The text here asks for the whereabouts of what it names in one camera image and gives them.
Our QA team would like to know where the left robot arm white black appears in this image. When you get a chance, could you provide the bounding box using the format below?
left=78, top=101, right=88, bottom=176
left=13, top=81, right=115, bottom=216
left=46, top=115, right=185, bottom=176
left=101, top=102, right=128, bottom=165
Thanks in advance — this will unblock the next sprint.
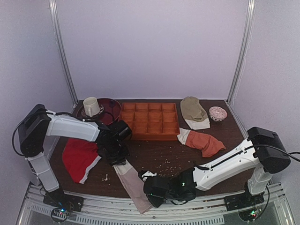
left=12, top=104, right=132, bottom=193

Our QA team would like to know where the dark red bowl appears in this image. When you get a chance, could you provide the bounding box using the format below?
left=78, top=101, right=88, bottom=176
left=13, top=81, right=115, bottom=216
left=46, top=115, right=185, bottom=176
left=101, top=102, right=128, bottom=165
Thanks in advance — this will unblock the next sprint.
left=96, top=98, right=121, bottom=125

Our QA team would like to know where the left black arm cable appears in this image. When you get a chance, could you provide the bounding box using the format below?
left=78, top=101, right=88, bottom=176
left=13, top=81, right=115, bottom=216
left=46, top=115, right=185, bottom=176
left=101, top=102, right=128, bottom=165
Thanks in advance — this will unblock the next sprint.
left=12, top=110, right=113, bottom=157

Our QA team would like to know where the orange wooden compartment tray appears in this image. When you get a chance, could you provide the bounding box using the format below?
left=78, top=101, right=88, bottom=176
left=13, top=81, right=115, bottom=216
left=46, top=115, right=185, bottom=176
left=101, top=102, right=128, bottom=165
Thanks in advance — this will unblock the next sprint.
left=120, top=102, right=180, bottom=141

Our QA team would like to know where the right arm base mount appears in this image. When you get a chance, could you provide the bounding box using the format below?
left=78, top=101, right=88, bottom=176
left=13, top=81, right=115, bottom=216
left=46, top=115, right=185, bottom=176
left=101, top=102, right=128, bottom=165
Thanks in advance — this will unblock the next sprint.
left=224, top=192, right=264, bottom=223

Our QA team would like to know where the red underwear white trim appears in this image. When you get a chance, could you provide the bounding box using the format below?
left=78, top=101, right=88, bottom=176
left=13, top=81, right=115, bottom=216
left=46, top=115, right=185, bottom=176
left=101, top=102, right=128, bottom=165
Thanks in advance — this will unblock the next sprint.
left=62, top=138, right=102, bottom=184

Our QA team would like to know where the right aluminium frame post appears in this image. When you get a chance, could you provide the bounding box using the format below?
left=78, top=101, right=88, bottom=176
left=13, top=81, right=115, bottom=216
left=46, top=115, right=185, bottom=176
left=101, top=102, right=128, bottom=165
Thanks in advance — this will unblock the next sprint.
left=227, top=0, right=256, bottom=105

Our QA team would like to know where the aluminium frame post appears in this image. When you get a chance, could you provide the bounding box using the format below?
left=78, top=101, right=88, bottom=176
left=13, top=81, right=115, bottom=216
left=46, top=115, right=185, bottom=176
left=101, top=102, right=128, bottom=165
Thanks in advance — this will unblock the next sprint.
left=48, top=0, right=79, bottom=105
left=227, top=0, right=256, bottom=105

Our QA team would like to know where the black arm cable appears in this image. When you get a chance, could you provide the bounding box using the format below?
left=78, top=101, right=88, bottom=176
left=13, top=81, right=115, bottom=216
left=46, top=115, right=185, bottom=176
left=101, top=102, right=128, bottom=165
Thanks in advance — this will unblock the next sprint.
left=248, top=144, right=300, bottom=162
left=12, top=110, right=113, bottom=157

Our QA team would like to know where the mauve underwear white waistband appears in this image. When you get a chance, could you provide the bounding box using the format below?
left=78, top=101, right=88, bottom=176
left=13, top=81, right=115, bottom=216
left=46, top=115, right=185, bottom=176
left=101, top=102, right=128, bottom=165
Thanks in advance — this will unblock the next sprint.
left=113, top=161, right=152, bottom=214

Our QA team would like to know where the khaki underwear cream waistband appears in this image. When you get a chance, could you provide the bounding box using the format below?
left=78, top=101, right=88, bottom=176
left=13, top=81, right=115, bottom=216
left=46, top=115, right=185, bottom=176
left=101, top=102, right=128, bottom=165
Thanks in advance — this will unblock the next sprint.
left=180, top=97, right=210, bottom=130

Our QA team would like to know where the pink patterned small bowl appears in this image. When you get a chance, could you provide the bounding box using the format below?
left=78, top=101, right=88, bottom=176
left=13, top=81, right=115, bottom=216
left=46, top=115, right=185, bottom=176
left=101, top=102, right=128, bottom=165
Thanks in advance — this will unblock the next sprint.
left=209, top=106, right=228, bottom=122

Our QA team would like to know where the left aluminium frame post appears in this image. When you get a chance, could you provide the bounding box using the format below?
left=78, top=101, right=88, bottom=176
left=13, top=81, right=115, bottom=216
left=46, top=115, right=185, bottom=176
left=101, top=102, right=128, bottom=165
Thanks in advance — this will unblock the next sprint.
left=48, top=0, right=79, bottom=105

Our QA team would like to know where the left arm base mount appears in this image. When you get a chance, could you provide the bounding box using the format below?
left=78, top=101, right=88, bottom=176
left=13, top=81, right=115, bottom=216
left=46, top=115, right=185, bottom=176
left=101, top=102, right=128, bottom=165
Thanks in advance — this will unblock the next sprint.
left=43, top=191, right=84, bottom=224

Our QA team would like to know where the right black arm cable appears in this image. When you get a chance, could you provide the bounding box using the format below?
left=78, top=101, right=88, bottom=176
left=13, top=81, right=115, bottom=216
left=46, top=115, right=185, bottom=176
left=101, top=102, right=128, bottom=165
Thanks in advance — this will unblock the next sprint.
left=248, top=144, right=300, bottom=162

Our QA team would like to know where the orange underwear white waistband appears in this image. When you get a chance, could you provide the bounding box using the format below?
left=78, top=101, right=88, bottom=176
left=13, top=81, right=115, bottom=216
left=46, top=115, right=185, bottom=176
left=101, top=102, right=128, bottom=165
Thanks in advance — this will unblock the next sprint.
left=177, top=128, right=226, bottom=158

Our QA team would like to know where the dark saucer plate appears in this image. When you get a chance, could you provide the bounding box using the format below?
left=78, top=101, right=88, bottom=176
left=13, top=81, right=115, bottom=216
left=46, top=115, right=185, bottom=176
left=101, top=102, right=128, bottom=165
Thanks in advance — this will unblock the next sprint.
left=76, top=104, right=105, bottom=120

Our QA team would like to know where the cream ceramic mug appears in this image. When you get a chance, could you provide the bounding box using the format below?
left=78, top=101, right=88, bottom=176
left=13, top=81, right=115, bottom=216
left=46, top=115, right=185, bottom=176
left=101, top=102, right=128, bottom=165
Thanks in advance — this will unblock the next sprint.
left=83, top=97, right=100, bottom=117

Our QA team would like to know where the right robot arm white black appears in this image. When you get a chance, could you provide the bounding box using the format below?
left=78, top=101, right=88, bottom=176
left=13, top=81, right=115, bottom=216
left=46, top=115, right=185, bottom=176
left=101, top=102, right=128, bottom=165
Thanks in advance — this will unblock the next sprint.
left=138, top=127, right=292, bottom=211

